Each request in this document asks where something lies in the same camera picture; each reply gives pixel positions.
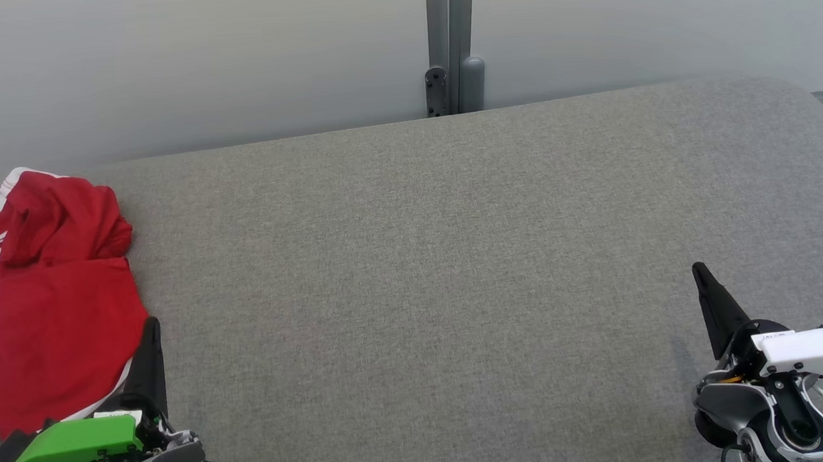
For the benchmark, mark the red white-trimmed basketball jersey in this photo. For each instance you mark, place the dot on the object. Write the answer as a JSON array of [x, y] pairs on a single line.
[[59, 302]]

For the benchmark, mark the grey metal partition post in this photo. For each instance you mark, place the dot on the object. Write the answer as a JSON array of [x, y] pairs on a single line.
[[459, 14]]

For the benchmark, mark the dark grey hinge bracket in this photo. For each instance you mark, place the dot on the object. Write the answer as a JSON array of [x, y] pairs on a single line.
[[436, 90]]

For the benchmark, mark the grey fabric sofa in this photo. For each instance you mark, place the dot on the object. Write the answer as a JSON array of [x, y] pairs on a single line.
[[414, 274]]

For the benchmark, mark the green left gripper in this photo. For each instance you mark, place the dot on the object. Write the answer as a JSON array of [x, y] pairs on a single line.
[[74, 444]]

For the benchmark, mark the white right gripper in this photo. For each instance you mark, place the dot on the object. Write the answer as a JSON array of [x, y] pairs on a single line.
[[812, 353]]

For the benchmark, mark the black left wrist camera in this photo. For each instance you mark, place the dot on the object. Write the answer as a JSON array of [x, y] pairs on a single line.
[[10, 450]]

